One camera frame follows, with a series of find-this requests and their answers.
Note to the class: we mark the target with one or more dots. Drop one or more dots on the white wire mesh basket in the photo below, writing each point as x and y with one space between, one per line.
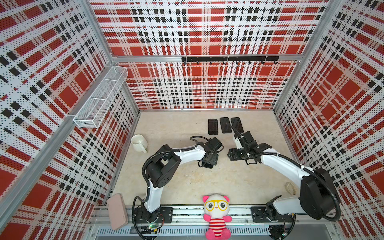
95 108

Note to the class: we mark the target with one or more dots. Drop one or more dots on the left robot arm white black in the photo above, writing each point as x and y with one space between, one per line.
159 169

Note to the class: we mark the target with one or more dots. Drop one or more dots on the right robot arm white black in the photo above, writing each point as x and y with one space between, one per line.
318 197

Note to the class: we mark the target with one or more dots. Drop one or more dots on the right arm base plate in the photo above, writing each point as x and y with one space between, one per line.
264 214

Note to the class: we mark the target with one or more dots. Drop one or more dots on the pink panda plush toy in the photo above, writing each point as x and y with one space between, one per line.
216 208

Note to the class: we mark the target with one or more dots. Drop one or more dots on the black wall hook rail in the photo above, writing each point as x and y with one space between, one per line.
261 59

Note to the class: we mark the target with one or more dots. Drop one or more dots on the white mug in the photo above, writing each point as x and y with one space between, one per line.
139 143

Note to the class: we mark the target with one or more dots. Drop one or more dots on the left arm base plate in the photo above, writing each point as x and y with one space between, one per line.
159 216

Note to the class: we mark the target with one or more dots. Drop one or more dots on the black phone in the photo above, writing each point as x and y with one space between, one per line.
237 124
225 125

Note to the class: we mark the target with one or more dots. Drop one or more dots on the pink phone case at edge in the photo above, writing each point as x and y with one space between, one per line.
117 212

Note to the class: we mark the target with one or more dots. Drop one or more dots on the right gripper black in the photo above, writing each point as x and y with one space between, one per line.
233 154

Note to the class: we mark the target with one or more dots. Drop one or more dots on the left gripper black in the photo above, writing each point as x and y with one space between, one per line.
214 158

